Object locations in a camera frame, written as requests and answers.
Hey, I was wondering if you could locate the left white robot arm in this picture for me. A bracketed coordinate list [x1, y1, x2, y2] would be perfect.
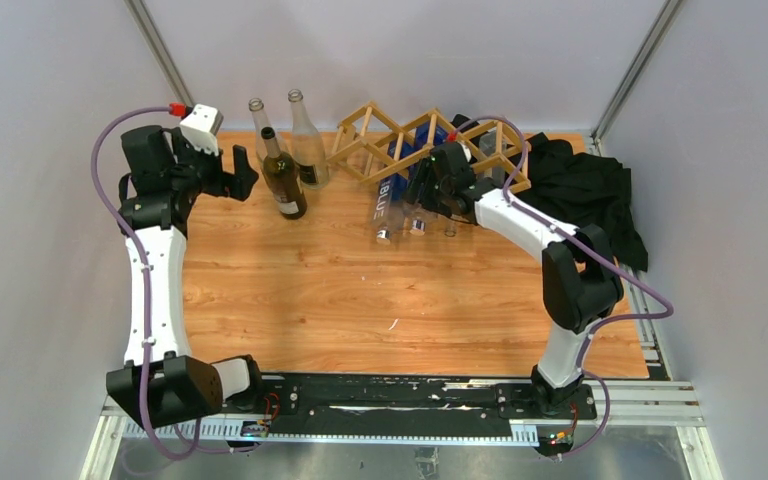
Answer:
[106, 125, 267, 429]

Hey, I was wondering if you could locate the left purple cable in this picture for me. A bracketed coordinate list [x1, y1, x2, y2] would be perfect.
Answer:
[90, 103, 226, 462]

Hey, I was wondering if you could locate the black cloth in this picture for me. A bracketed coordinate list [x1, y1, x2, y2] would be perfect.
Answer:
[516, 133, 649, 271]

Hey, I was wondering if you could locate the clear wine bottle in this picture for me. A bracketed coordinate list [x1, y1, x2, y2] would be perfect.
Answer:
[248, 97, 272, 167]
[288, 89, 330, 189]

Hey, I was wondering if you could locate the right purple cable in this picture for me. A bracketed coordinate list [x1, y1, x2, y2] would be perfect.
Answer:
[448, 117, 675, 458]

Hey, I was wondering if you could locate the blue square glass bottle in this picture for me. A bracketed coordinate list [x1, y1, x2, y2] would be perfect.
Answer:
[373, 135, 418, 246]

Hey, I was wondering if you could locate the clear square glass bottle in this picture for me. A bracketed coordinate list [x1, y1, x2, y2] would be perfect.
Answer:
[444, 128, 506, 237]

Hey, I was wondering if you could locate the purple cable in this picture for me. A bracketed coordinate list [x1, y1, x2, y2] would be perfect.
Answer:
[448, 117, 675, 458]
[90, 103, 226, 462]

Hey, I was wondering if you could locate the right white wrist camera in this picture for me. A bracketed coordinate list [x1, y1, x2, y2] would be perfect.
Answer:
[455, 141, 474, 164]

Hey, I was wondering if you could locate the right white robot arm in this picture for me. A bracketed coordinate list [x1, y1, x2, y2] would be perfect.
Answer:
[404, 142, 624, 418]

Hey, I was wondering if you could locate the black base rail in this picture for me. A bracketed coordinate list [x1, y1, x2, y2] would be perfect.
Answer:
[222, 372, 597, 440]

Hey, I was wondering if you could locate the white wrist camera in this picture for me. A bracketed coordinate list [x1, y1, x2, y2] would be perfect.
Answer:
[455, 141, 474, 164]
[179, 104, 224, 156]

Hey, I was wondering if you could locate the dark green wine bottle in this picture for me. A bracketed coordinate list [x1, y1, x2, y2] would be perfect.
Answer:
[260, 127, 308, 220]

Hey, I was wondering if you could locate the wooden wine rack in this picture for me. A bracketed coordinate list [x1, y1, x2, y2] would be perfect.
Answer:
[326, 101, 531, 193]

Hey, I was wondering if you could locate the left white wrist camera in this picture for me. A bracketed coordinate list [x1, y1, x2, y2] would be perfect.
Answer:
[179, 104, 224, 156]

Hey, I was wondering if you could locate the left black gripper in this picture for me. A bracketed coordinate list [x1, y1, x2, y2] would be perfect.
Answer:
[167, 129, 256, 201]

